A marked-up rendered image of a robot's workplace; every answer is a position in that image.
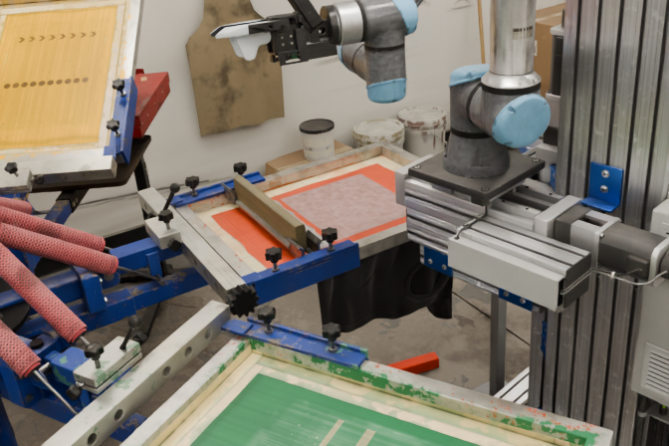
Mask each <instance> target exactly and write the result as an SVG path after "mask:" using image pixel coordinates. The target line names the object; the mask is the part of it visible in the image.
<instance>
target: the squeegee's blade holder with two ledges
mask: <svg viewBox="0 0 669 446"><path fill-rule="evenodd" d="M236 204H237V205H238V206H239V207H240V208H241V209H243V210H244V211H245V212H246V213H247V214H248V215H250V216H251V217H252V218H253V219H254V220H255V221H256V222H258V223H259V224H260V225H261V226H262V227H263V228H265V229H266V230H267V231H268V232H269V233H270V234H272V235H273V236H274V237H275V238H276V239H277V240H278V241H280V242H281V243H282V244H283V245H284V246H285V247H287V248H288V249H290V242H289V241H288V240H286V239H285V238H284V237H283V236H282V235H281V234H279V233H278V232H277V231H276V230H275V229H273V228H272V227H271V226H270V225H269V224H268V223H266V222H265V221H264V220H263V219H262V218H260V217H259V216H258V215H257V214H256V213H255V212H253V211H252V210H251V209H250V208H249V207H247V206H246V205H245V204H244V203H243V202H242V201H240V200H238V201H236Z"/></svg>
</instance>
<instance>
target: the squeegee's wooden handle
mask: <svg viewBox="0 0 669 446"><path fill-rule="evenodd" d="M233 181H234V188H235V194H236V200H240V201H242V202H243V203H244V204H245V205H246V206H247V207H249V208H250V209H251V210H252V211H253V212H255V213H256V214H257V215H258V216H259V217H260V218H262V219H263V220H264V221H265V222H266V223H268V224H269V225H270V226H271V227H272V228H273V229H275V230H276V231H277V232H278V233H279V234H281V235H282V236H283V237H284V238H285V239H286V238H287V236H288V237H289V238H291V239H293V240H294V241H295V242H296V243H297V244H299V245H300V246H301V247H302V248H304V249H308V246H307V236H306V227H305V224H303V223H302V222H301V221H300V220H298V219H297V218H296V217H294V216H293V215H292V214H291V213H289V212H288V211H287V210H285V209H284V208H283V207H282V206H280V205H279V204H278V203H276V202H275V201H274V200H273V199H271V198H270V197H269V196H267V195H266V194H265V193H264V192H262V191H261V190H260V189H258V188H257V187H256V186H255V185H253V184H252V183H251V182H249V181H248V180H247V179H246V178H244V177H243V176H242V175H239V176H236V177H234V178H233ZM286 240H287V239H286Z"/></svg>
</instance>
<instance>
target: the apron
mask: <svg viewBox="0 0 669 446"><path fill-rule="evenodd" d="M257 19H264V17H262V16H261V15H260V14H258V13H257V12H256V11H255V10H254V8H253V6H252V3H251V1H250V0H204V12H203V20H202V22H201V24H200V26H199V28H198V29H197V30H196V31H195V32H194V33H193V35H192V36H191V37H189V39H188V42H187V44H186V46H185V47H186V53H187V58H188V64H189V69H190V75H191V81H192V87H193V93H194V98H195V104H196V110H197V116H198V123H199V129H200V134H201V136H203V135H206V134H211V133H218V132H222V131H226V130H229V129H232V128H235V127H238V126H242V125H256V124H261V123H263V122H265V121H266V120H268V119H271V118H277V117H285V111H284V92H283V77H282V66H280V63H279V62H276V63H273V62H272V63H271V60H270V54H269V53H268V52H267V46H266V44H265V45H261V46H259V48H258V51H257V54H256V58H255V59H254V60H252V61H247V60H245V59H244V58H241V57H238V56H237V55H236V53H235V51H234V49H233V47H232V44H231V42H230V40H229V38H221V39H216V38H215V37H211V33H212V32H213V31H214V30H216V29H217V28H218V27H219V26H224V25H229V24H234V23H239V22H245V21H251V20H257Z"/></svg>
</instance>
